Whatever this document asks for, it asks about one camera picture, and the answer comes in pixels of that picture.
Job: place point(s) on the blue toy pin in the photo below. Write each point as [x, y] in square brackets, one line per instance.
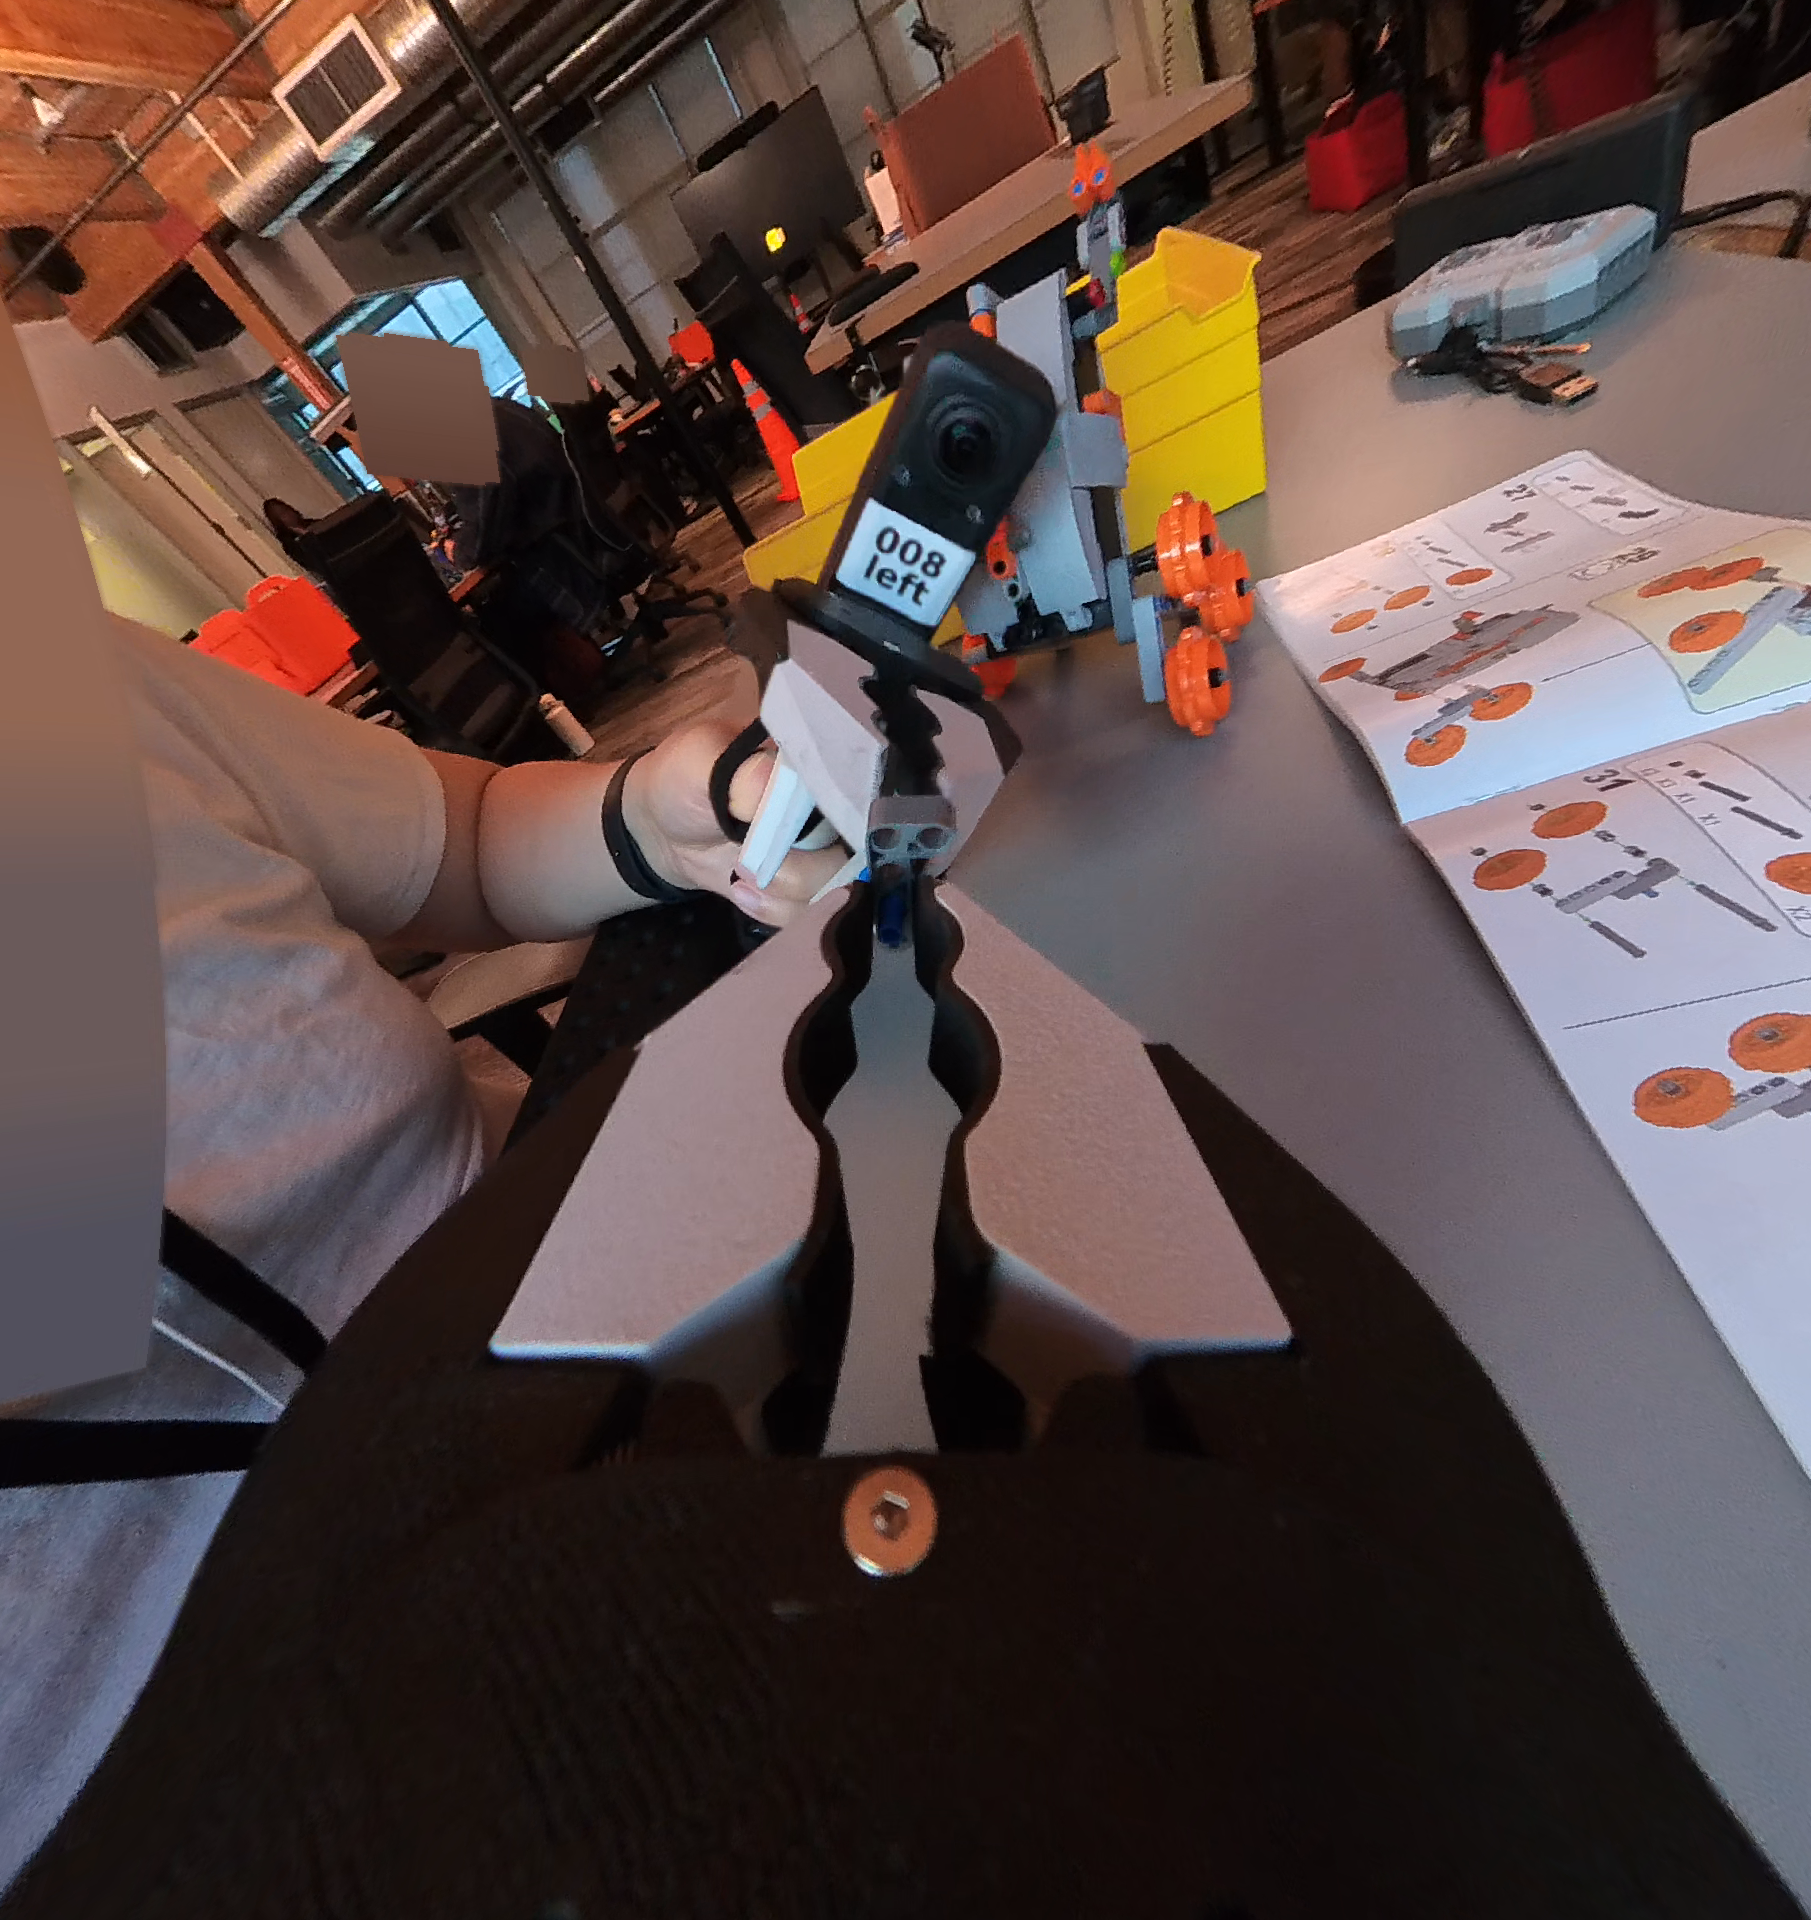
[889, 916]

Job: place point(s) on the grey toy battery box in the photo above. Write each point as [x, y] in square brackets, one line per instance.
[1520, 278]

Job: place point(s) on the open white instruction booklet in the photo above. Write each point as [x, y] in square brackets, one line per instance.
[1638, 840]

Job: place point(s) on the white bottle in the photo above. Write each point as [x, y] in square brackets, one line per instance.
[567, 725]

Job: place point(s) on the orange traffic cone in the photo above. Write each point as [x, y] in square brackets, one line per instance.
[766, 427]

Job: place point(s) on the grey orange toy robot model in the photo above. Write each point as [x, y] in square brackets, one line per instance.
[1047, 512]

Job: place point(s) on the person's left hand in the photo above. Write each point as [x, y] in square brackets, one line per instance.
[686, 819]

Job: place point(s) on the person's left forearm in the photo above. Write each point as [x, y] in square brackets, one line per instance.
[537, 849]

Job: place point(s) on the black flat panel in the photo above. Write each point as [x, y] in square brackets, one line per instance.
[1535, 173]

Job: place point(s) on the grey toy brick beam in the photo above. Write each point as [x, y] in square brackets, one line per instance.
[914, 831]

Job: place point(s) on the white air vent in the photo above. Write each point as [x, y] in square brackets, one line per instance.
[338, 78]

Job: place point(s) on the red bag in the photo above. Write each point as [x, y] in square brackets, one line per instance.
[1356, 150]
[1565, 81]

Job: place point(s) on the long white table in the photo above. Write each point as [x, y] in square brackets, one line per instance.
[1023, 226]

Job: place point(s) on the black computer monitor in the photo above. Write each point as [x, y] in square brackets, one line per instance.
[769, 181]

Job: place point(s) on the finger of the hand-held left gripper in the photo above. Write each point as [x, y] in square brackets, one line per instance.
[829, 734]
[975, 765]

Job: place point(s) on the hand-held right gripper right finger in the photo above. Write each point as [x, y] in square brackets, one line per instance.
[1099, 1199]

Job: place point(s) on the black pole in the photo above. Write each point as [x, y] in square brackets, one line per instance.
[589, 285]

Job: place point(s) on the brown board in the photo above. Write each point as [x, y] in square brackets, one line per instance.
[972, 135]

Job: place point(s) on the black wristband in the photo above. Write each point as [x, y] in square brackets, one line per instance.
[623, 840]

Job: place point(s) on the person's white shirt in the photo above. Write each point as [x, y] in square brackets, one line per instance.
[291, 961]

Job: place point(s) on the grey desk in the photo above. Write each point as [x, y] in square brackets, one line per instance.
[1265, 961]

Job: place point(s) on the black office chair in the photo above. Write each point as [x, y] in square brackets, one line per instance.
[408, 615]

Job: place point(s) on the silver air duct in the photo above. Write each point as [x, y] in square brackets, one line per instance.
[543, 92]

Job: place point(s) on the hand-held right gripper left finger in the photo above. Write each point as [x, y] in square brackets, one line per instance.
[696, 1186]

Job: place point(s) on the orange plastic crate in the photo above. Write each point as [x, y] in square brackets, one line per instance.
[274, 640]

